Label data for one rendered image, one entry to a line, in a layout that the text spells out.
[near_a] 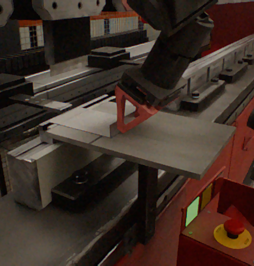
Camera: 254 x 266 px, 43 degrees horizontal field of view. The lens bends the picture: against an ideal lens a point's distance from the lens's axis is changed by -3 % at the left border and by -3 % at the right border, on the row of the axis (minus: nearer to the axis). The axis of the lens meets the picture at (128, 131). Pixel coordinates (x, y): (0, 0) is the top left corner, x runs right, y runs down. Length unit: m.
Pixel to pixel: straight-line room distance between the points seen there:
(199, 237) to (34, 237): 0.31
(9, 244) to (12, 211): 0.08
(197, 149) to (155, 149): 0.06
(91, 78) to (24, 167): 0.54
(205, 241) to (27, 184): 0.34
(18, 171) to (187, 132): 0.28
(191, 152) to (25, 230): 0.28
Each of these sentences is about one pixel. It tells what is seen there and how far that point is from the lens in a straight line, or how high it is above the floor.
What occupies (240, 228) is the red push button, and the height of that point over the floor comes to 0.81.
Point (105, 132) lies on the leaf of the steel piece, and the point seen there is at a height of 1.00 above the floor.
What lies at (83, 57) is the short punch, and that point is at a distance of 0.63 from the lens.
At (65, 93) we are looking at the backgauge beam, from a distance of 0.95.
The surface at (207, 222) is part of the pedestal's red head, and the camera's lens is 0.71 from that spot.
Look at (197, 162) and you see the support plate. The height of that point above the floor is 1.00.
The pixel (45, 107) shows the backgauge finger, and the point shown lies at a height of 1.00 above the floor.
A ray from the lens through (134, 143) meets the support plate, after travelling 0.49.
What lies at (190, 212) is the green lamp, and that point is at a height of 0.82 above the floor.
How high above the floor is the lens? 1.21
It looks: 23 degrees down
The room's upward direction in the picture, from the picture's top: straight up
